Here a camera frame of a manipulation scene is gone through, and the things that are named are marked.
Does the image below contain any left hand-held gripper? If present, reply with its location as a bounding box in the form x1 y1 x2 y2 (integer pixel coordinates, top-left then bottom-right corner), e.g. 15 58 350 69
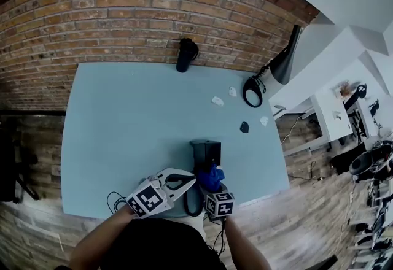
125 167 197 220

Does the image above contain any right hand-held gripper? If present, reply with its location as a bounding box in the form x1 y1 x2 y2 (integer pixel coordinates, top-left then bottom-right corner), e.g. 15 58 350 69
202 182 236 223

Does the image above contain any blue microfibre cloth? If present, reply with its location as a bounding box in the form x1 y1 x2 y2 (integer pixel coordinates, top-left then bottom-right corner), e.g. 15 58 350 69
195 163 226 193

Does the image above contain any person's right forearm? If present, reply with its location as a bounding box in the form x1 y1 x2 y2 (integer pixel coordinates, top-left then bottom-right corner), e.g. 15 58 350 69
223 215 273 270

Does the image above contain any person's left forearm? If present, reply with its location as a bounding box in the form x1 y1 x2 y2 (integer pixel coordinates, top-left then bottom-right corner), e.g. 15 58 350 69
68 203 138 270

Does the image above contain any black telephone base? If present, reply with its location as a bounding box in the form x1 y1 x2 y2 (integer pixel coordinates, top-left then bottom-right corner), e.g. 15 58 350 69
189 138 222 173

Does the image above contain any person's black shirt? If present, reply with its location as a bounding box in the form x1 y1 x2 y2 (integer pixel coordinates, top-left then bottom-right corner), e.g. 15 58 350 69
99 217 228 270

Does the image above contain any dark brown chair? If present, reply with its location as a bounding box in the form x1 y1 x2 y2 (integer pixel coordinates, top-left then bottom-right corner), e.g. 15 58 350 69
305 255 339 270

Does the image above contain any black drinking bottle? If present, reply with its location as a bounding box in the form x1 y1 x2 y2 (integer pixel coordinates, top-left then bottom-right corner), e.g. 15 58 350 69
175 37 200 74

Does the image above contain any white office desk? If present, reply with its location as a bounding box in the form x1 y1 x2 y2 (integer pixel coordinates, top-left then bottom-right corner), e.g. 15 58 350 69
284 86 359 153

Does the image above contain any black desk lamp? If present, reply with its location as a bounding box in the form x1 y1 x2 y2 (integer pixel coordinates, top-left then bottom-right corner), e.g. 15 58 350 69
242 24 304 108

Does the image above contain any dried plant in pot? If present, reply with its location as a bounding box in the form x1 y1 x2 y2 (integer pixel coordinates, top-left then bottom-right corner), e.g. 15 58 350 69
337 79 354 98

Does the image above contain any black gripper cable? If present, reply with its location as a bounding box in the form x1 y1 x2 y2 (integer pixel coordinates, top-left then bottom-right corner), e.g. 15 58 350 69
106 190 130 216
206 218 230 259

